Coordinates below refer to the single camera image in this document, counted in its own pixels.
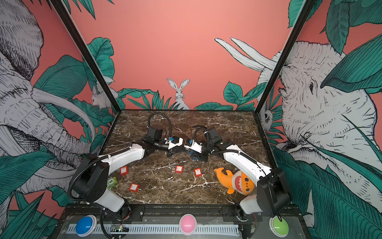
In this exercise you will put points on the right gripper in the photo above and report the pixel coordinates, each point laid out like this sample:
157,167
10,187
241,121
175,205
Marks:
204,158

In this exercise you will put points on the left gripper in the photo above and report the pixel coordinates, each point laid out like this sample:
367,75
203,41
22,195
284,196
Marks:
171,153

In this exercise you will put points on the blue padlock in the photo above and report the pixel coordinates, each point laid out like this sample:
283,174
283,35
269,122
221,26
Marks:
195,155

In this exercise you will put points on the red padlock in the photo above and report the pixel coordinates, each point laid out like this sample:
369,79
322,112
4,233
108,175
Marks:
179,169
198,172
124,170
134,187

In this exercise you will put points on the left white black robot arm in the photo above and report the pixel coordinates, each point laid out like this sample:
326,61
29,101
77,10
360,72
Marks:
89,183

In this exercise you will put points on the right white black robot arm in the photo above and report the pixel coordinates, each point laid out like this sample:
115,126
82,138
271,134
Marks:
266,189

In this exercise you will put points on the orange shark plush toy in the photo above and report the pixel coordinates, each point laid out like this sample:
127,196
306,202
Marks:
237,182

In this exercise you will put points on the green number block toy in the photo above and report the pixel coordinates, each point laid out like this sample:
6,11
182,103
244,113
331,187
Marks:
112,182

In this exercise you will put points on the pink push button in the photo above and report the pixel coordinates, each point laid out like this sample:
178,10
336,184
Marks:
188,224

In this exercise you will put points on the white vented strip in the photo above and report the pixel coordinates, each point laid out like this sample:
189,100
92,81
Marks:
138,229

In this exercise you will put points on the green push button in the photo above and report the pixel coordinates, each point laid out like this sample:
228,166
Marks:
279,227

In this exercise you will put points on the blue push button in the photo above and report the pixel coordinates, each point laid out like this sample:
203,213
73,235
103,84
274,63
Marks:
86,225

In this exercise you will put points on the black front mounting rail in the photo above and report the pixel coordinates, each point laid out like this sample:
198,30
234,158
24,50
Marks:
229,213

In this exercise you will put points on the left black frame post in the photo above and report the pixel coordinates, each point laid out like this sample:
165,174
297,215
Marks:
79,41

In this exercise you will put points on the black frame post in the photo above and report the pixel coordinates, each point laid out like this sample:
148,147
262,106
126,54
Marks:
300,21
79,41

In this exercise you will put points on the right black frame post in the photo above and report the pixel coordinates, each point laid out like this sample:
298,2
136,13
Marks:
300,21

